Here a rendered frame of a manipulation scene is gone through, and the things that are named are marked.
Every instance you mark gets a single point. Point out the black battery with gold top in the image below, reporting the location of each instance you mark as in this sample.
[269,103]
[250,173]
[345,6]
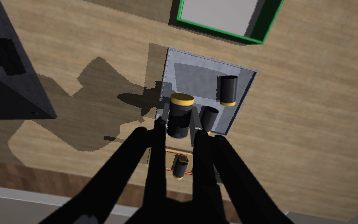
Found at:
[228,90]
[208,118]
[179,115]
[179,169]

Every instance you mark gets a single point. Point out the green open-top box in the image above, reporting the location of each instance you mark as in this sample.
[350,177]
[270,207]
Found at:
[243,21]

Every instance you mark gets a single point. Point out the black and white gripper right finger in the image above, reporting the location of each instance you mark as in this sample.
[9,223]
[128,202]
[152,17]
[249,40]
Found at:
[251,202]

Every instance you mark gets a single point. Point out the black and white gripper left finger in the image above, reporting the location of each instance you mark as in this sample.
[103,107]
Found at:
[94,203]

